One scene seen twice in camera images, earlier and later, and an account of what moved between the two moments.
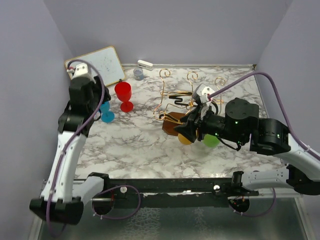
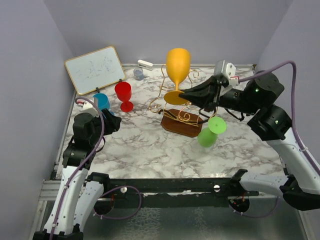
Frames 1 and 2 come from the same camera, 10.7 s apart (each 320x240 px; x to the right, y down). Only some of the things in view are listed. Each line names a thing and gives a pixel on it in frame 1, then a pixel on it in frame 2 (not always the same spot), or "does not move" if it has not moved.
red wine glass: x=123 y=90 does not move
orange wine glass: x=183 y=140 → x=178 y=63
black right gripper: x=188 y=128 → x=205 y=94
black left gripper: x=98 y=85 → x=112 y=122
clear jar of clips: x=138 y=73 does not move
